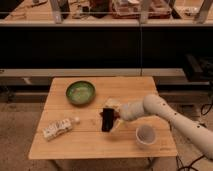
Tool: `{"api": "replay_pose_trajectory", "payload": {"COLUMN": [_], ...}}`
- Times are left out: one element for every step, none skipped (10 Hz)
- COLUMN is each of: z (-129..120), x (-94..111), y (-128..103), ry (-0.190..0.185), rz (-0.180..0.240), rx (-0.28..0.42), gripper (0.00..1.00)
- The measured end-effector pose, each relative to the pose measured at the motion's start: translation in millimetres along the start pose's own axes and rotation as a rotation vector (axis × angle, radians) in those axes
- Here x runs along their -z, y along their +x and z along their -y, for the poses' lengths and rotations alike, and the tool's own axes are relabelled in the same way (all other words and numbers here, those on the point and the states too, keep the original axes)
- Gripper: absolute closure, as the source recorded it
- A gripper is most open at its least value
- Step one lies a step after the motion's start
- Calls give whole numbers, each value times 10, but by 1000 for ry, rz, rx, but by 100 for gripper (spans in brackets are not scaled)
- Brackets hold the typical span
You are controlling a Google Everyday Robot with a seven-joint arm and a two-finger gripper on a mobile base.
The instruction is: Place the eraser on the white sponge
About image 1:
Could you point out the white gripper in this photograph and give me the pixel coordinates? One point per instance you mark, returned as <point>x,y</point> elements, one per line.
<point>128,112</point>

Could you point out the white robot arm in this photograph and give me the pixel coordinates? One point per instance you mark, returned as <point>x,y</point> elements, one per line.
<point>201,137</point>

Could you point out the white paper cup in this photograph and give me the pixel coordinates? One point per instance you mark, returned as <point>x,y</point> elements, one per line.
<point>145,135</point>

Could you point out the wooden table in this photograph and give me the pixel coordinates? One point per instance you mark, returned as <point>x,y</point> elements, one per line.
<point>87,140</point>

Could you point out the green bowl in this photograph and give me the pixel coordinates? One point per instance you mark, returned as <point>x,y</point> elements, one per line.
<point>80,92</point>

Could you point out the long shelf bench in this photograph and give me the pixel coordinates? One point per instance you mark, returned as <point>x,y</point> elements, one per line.
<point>170,40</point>

